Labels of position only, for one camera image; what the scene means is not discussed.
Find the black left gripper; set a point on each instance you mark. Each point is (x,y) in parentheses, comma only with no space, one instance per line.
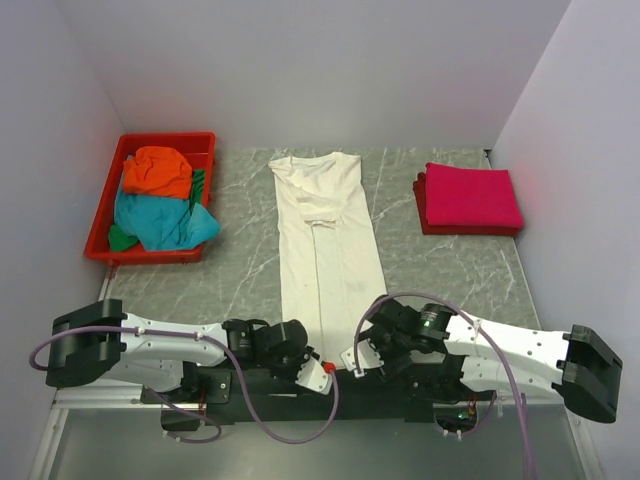
(304,352)

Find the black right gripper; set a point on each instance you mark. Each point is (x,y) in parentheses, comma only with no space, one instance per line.
(391,366)

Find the white t shirt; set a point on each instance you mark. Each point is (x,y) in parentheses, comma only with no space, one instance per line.
(330,270)

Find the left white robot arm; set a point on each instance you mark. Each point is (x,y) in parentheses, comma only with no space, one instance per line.
(102,341)

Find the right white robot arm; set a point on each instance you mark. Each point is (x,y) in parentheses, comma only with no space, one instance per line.
(448,356)

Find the black base bar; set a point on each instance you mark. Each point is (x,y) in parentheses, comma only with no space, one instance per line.
(413,396)

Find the pink folded t shirt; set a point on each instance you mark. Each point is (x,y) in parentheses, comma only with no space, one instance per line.
(470,195)

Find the dark red folded t shirt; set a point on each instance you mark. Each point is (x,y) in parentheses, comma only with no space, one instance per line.
(425,210)

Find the light blue t shirt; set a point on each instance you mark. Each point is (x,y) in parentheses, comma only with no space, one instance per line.
(160,220)

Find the green t shirt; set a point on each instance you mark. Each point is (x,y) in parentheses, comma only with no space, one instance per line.
(122,240)

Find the orange t shirt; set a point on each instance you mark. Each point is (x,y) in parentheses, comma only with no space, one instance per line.
(157,171)

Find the red plastic bin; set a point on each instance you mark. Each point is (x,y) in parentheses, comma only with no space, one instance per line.
(197,148)

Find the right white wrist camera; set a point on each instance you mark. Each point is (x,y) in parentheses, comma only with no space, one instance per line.
(361,359)

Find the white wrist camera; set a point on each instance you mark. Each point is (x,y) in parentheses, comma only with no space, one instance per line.
(312,376)
(361,359)

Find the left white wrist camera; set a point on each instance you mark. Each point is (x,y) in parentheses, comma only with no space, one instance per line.
(312,376)

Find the aluminium rail frame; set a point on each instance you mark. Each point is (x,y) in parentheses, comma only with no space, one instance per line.
(407,429)

